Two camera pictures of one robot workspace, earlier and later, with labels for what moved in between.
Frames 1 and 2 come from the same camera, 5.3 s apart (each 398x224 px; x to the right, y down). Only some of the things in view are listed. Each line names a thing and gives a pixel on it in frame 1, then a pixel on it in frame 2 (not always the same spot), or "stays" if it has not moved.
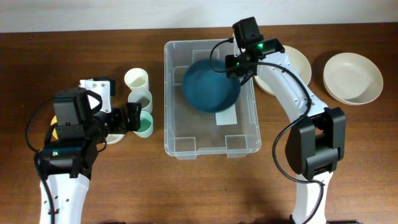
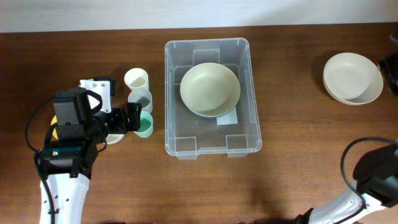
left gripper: [122, 126] stays
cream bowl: [352, 78] stays
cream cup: [137, 78] stays
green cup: [146, 128] stays
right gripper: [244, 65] → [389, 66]
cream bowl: [298, 63] → [209, 89]
